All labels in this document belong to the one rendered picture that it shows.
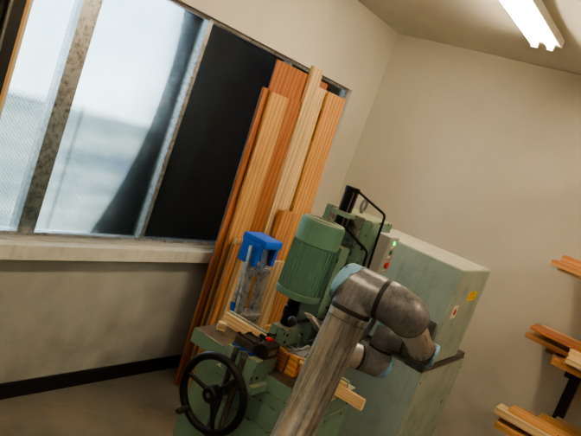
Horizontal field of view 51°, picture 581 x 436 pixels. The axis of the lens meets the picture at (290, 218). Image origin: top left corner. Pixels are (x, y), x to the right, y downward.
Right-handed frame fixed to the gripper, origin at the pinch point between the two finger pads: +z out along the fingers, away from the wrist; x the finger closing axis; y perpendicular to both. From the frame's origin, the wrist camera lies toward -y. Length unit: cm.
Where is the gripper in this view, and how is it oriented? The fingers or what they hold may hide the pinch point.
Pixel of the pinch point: (294, 330)
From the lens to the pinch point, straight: 217.9
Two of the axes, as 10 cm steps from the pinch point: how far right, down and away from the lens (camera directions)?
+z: -9.0, -3.8, -1.8
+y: 1.5, 1.1, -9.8
